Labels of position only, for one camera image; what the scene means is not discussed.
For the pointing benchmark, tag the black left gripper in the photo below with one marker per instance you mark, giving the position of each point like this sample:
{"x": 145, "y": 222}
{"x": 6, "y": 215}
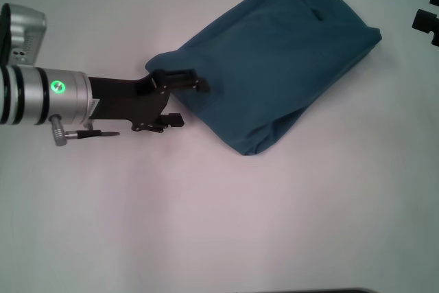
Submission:
{"x": 127, "y": 99}

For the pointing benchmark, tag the blue t-shirt with pink print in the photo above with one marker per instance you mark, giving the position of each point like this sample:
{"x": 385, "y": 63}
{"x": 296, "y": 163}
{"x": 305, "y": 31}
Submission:
{"x": 267, "y": 66}

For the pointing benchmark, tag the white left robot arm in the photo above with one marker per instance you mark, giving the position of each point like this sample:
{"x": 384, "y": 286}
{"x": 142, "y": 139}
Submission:
{"x": 37, "y": 95}

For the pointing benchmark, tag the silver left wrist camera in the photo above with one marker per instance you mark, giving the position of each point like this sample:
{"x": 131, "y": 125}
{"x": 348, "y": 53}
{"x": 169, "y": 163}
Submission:
{"x": 20, "y": 34}

